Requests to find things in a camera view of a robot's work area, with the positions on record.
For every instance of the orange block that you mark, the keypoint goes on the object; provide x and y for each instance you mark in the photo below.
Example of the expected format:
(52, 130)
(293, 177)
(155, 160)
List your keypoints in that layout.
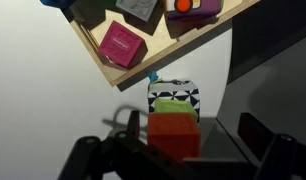
(173, 133)

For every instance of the magenta block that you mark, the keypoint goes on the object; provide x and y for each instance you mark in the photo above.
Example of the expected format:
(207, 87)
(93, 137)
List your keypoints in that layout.
(121, 43)

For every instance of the light green block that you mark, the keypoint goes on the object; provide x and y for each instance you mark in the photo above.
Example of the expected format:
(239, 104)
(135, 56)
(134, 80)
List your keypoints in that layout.
(174, 106)

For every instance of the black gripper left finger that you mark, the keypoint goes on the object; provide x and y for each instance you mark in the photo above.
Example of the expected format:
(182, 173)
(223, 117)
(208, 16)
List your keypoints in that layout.
(134, 123)

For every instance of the blue number block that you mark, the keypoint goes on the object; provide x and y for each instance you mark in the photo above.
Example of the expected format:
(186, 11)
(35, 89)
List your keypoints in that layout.
(174, 94)

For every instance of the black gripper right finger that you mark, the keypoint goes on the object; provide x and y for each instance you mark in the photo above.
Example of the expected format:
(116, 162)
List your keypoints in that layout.
(254, 133)

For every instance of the grey block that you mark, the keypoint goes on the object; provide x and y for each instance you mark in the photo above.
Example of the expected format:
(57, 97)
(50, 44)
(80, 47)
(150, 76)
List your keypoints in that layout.
(138, 8)

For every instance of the wooden tray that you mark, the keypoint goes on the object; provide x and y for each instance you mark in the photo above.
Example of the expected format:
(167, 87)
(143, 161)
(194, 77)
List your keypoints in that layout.
(159, 57)

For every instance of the purple multicolour soft cube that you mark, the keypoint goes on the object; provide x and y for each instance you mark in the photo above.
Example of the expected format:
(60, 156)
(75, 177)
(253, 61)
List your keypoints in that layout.
(206, 6)

